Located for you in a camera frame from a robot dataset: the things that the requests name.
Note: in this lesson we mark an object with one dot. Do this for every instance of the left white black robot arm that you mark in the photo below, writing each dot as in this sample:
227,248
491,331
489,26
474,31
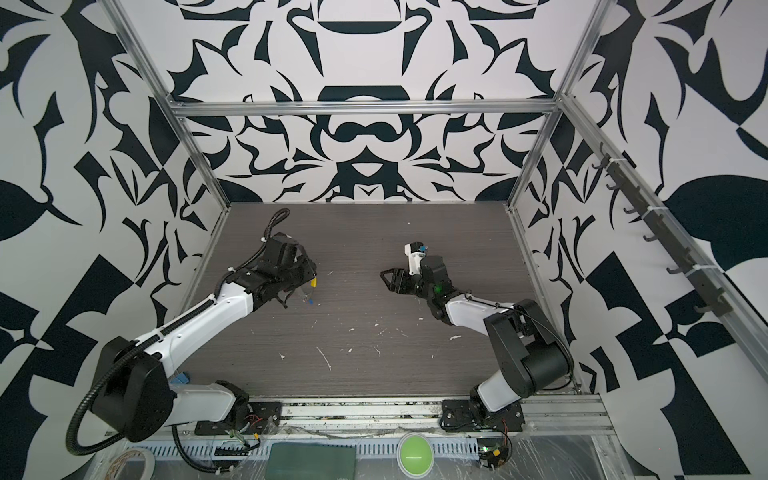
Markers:
132,395

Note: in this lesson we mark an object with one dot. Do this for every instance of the green round button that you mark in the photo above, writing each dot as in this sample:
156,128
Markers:
415,456

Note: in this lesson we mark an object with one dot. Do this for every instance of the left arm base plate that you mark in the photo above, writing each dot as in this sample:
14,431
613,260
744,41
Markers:
247,419

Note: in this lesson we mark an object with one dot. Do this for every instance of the white tape roll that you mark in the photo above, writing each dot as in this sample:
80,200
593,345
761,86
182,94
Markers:
133,461

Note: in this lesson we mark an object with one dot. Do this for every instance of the small circuit board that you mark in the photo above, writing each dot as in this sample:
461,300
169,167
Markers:
494,453

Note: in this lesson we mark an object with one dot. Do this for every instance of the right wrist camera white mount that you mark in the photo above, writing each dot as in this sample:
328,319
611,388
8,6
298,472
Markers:
415,253

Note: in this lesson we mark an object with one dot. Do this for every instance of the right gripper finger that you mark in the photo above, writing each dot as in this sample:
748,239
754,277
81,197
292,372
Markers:
400,285
395,275

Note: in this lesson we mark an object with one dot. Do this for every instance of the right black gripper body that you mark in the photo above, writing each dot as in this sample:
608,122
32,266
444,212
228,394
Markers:
422,282

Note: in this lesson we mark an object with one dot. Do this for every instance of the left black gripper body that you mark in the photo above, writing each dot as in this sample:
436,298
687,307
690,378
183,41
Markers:
302,271

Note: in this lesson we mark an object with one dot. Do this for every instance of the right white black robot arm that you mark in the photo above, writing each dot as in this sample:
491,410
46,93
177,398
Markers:
530,353

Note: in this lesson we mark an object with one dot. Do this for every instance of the blue connector block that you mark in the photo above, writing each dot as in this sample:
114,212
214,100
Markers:
180,379

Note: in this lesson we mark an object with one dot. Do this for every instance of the dark green pad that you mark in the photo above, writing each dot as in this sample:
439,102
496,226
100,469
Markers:
305,461

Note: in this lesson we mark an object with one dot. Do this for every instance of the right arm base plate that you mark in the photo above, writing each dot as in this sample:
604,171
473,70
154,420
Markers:
469,415

